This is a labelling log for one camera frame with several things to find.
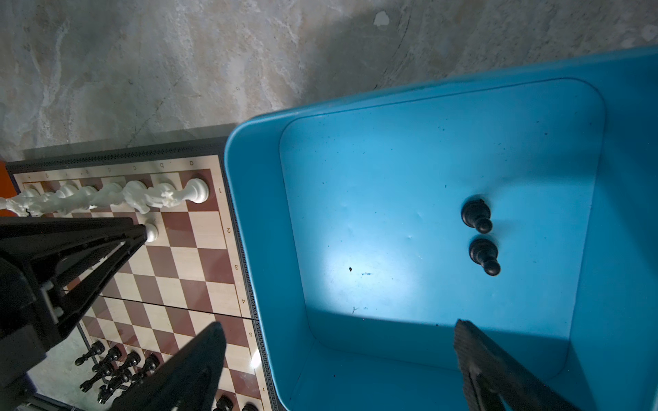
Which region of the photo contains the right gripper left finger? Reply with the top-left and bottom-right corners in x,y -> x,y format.
111,322 -> 227,410

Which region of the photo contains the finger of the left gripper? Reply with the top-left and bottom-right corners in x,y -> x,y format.
43,225 -> 147,329
1,217 -> 136,272

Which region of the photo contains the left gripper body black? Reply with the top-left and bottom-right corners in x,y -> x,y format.
1,259 -> 48,410

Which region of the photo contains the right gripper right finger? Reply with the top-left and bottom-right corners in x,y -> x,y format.
453,320 -> 577,410

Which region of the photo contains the folding chess board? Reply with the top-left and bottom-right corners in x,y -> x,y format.
7,138 -> 280,410

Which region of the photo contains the orange plastic tray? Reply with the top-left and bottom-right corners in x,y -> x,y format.
0,160 -> 17,199

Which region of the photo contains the black piece in blue tray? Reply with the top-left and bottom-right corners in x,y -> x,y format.
461,199 -> 493,234
469,238 -> 501,277

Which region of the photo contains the blue plastic tray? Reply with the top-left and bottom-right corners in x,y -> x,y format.
224,47 -> 657,410

